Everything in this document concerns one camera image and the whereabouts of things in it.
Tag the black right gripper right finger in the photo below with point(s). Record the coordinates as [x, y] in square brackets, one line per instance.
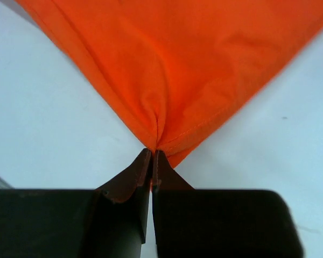
[193, 222]

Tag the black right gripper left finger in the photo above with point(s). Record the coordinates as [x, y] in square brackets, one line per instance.
[109, 221]

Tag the orange t shirt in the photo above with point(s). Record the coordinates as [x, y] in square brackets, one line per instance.
[175, 71]

